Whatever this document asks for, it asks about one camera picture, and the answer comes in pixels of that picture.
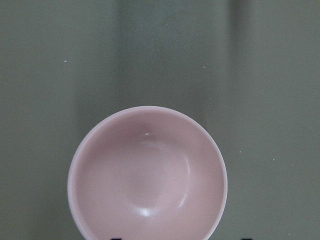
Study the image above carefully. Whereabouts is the small pink bowl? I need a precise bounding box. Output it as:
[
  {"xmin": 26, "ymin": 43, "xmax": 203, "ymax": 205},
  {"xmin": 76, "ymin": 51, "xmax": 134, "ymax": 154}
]
[{"xmin": 67, "ymin": 106, "xmax": 228, "ymax": 240}]

